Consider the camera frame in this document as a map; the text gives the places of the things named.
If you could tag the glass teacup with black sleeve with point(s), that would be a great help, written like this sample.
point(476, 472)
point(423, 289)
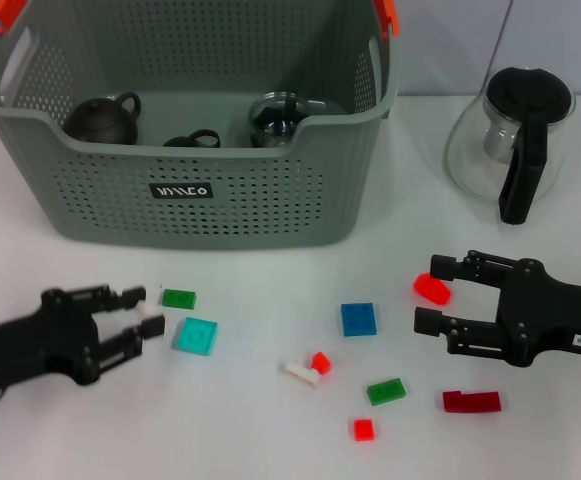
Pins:
point(315, 106)
point(180, 142)
point(272, 125)

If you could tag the grey perforated storage bin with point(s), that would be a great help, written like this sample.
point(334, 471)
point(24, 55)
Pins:
point(270, 210)

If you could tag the green toy brick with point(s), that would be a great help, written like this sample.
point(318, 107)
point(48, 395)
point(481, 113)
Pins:
point(385, 391)
point(178, 299)

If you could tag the black clay teapot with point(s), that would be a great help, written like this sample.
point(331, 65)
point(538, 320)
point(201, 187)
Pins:
point(100, 122)

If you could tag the small orange-red toy brick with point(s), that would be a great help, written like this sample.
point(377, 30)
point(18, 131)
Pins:
point(321, 362)

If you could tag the orange clamp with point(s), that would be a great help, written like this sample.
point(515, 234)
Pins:
point(5, 15)
point(387, 17)

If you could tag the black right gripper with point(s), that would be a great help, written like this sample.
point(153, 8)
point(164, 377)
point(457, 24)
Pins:
point(532, 314)

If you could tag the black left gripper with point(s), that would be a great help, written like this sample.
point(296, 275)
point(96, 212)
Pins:
point(35, 345)

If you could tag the cyan toy brick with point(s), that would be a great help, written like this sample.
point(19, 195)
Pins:
point(196, 336)

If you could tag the dark red toy brick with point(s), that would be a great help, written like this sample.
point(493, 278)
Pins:
point(470, 401)

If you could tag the blue toy brick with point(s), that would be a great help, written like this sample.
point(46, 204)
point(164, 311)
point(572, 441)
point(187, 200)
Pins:
point(358, 319)

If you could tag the orange-red sloped toy brick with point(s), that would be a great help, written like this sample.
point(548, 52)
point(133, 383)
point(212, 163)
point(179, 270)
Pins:
point(427, 292)

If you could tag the flat orange-red square brick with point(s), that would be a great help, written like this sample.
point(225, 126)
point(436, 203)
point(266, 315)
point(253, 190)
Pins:
point(364, 429)

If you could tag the white toy brick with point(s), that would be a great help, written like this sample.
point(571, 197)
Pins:
point(150, 309)
point(302, 374)

